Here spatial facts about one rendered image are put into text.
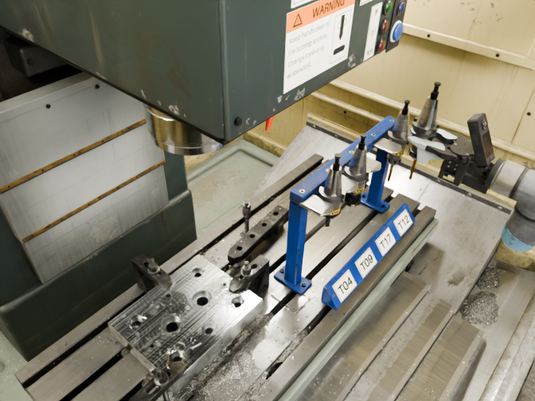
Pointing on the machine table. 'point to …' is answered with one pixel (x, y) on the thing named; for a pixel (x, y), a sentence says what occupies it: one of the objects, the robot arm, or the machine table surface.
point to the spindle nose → (177, 135)
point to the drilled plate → (195, 364)
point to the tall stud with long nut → (246, 216)
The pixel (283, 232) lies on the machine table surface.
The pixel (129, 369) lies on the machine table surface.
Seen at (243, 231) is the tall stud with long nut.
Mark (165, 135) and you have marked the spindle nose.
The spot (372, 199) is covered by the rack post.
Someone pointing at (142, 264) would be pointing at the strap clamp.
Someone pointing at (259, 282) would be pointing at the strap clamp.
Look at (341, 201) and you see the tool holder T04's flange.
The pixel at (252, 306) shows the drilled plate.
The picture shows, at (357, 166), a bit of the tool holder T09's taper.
